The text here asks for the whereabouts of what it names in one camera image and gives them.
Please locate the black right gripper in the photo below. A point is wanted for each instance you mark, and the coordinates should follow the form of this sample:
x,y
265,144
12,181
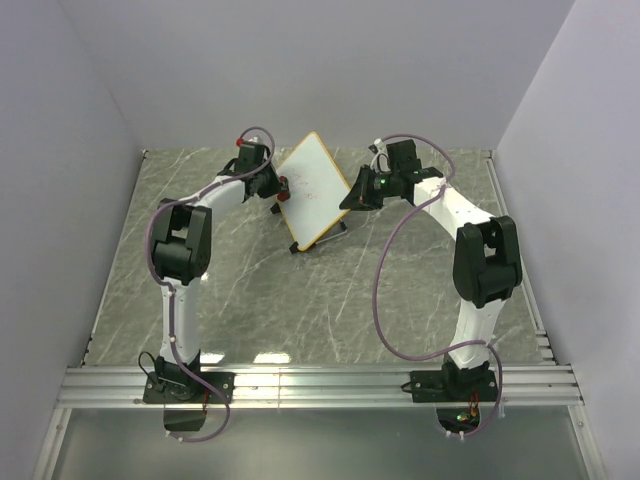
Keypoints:
x,y
359,198

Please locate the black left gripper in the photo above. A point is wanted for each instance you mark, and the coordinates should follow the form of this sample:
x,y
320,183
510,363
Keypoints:
x,y
273,191

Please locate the red whiteboard eraser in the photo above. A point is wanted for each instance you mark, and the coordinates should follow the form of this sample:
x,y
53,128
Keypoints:
x,y
284,192

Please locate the yellow framed whiteboard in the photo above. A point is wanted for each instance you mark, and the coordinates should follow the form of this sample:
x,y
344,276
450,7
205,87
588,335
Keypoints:
x,y
316,187

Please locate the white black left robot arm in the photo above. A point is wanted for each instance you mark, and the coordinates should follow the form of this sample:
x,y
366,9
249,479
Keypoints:
x,y
178,252

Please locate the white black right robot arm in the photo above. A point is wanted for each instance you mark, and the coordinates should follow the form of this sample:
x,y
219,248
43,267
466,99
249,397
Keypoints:
x,y
486,264

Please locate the metal wire whiteboard stand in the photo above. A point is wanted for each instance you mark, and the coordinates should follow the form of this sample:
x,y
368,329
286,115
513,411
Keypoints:
x,y
338,229

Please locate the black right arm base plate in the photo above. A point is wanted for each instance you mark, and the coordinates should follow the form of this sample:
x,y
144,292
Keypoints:
x,y
451,385

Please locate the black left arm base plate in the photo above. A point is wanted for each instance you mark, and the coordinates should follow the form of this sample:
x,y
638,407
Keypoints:
x,y
164,392

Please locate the aluminium right side rail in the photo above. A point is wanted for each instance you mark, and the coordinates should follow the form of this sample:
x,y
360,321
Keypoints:
x,y
541,333

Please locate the aluminium rail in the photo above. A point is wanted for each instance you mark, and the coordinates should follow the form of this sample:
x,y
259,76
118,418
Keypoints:
x,y
541,333
257,386

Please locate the aluminium front rail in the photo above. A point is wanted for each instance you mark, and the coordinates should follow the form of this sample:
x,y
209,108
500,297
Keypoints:
x,y
257,386

